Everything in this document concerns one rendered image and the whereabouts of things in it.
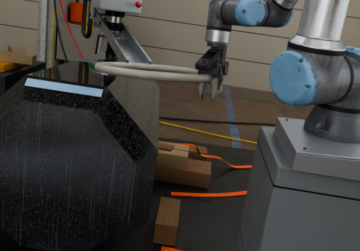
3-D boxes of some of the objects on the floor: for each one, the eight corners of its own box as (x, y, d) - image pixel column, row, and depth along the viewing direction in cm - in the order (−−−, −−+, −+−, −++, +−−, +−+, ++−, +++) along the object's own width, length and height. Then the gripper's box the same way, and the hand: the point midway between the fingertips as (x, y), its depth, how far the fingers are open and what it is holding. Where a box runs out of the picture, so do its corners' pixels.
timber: (174, 246, 199) (178, 227, 196) (152, 243, 200) (155, 223, 196) (178, 216, 228) (180, 199, 225) (158, 213, 228) (160, 196, 225)
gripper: (237, 45, 138) (229, 102, 143) (209, 42, 144) (202, 96, 149) (226, 44, 131) (218, 104, 136) (198, 41, 137) (191, 98, 142)
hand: (207, 97), depth 140 cm, fingers closed on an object, 4 cm apart
